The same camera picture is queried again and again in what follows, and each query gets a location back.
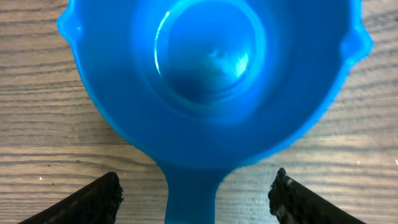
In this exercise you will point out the blue plastic measuring scoop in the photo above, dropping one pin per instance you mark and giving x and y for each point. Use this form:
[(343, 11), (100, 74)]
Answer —
[(206, 86)]

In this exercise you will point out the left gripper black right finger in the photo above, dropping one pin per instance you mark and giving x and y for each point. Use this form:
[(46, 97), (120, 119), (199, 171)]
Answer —
[(292, 203)]

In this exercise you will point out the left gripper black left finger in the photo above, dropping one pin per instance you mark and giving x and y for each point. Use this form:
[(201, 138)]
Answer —
[(96, 203)]

